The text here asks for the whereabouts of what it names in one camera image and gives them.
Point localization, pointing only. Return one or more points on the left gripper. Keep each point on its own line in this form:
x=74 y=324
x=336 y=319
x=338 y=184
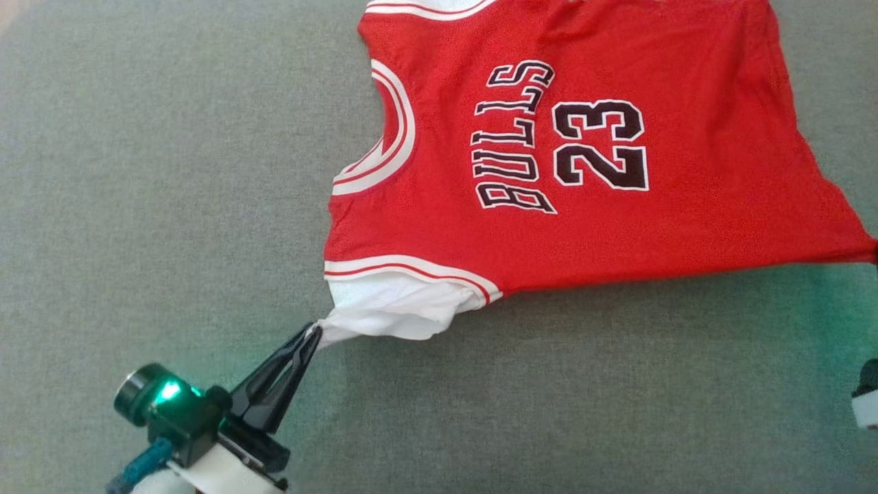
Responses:
x=185 y=425

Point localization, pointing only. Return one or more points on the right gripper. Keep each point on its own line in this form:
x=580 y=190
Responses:
x=868 y=405

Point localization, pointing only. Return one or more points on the red Bulls 23 jersey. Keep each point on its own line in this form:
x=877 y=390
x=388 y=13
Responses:
x=686 y=226

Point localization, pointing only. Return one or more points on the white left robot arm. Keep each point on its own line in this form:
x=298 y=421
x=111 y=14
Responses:
x=161 y=486

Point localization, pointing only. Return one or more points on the grey sofa seat cushion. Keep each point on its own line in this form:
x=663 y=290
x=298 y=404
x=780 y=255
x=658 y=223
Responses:
x=137 y=206

